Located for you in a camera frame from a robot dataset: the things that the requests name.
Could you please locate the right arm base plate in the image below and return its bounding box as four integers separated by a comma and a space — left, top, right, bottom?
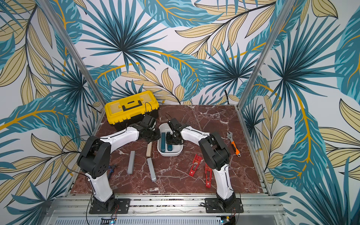
204, 198, 244, 214

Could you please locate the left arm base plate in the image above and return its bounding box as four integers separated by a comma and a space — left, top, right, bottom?
89, 198, 130, 215

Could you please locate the orange handled adjustable wrench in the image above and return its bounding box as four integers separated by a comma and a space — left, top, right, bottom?
227, 131, 241, 158

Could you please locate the beige wooden block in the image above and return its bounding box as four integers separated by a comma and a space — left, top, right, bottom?
146, 142, 152, 158

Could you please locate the aluminium frame post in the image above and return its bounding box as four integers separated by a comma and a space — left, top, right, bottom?
37, 0, 106, 107
237, 0, 295, 111

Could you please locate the red clip right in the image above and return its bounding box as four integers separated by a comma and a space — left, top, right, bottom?
205, 164, 212, 188

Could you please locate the teal block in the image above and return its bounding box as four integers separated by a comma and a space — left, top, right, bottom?
166, 132, 173, 152
161, 132, 166, 152

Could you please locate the grey block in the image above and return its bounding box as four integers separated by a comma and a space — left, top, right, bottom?
127, 151, 136, 174
147, 158, 157, 182

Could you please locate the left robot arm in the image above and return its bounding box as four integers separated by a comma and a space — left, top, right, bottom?
77, 114, 160, 212

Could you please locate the yellow black toolbox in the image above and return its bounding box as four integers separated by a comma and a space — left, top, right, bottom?
105, 91, 159, 130

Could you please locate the white rectangular tray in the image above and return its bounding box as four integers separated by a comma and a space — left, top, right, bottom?
157, 123, 183, 157

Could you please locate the red clip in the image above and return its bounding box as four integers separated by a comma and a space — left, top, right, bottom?
205, 164, 212, 188
189, 154, 202, 177

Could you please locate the aluminium front rail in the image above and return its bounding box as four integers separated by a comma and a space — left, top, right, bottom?
42, 194, 290, 225

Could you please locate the red clip left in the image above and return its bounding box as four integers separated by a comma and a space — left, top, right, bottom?
189, 154, 202, 177

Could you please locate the left aluminium frame post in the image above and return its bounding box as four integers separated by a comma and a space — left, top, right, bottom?
37, 0, 106, 107

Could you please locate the right aluminium frame post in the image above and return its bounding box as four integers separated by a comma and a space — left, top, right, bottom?
237, 0, 295, 111

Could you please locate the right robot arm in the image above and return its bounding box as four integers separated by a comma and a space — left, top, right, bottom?
167, 118, 236, 208

